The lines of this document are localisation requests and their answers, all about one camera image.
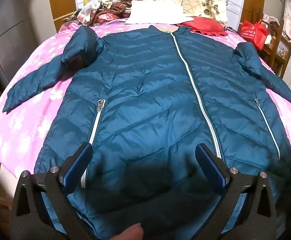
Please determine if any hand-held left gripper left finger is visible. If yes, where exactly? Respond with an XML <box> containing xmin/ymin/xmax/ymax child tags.
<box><xmin>11</xmin><ymin>142</ymin><xmax>96</xmax><ymax>240</ymax></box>

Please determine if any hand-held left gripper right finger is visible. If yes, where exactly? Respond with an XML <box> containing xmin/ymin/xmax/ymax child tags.
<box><xmin>195</xmin><ymin>143</ymin><xmax>277</xmax><ymax>240</ymax></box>

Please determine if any teal quilted zip jacket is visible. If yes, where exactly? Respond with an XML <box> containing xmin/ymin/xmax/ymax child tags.
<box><xmin>3</xmin><ymin>25</ymin><xmax>291</xmax><ymax>240</ymax></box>

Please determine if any person's left hand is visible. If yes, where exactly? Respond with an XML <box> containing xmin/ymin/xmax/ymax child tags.
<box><xmin>111</xmin><ymin>224</ymin><xmax>144</xmax><ymax>240</ymax></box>

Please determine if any pink floral bedsheet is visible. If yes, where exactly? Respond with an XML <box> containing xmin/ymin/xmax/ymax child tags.
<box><xmin>0</xmin><ymin>17</ymin><xmax>291</xmax><ymax>180</ymax></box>

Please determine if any wooden chair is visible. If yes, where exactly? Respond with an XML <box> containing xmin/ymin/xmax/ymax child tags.
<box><xmin>238</xmin><ymin>10</ymin><xmax>291</xmax><ymax>79</ymax></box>

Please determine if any red shopping bag white print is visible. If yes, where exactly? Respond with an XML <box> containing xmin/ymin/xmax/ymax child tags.
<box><xmin>240</xmin><ymin>19</ymin><xmax>269</xmax><ymax>51</ymax></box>

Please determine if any red frilled pillow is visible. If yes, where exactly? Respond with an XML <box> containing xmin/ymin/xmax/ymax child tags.
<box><xmin>177</xmin><ymin>16</ymin><xmax>228</xmax><ymax>36</ymax></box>

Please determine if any grey wardrobe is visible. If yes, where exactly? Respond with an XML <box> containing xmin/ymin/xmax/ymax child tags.
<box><xmin>0</xmin><ymin>0</ymin><xmax>61</xmax><ymax>85</ymax></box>

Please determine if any white pillow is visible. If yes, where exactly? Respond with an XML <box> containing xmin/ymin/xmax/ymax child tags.
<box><xmin>125</xmin><ymin>0</ymin><xmax>194</xmax><ymax>25</ymax></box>

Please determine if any brown floral quilt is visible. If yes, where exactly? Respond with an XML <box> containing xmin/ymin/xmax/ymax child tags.
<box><xmin>77</xmin><ymin>0</ymin><xmax>143</xmax><ymax>27</ymax></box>

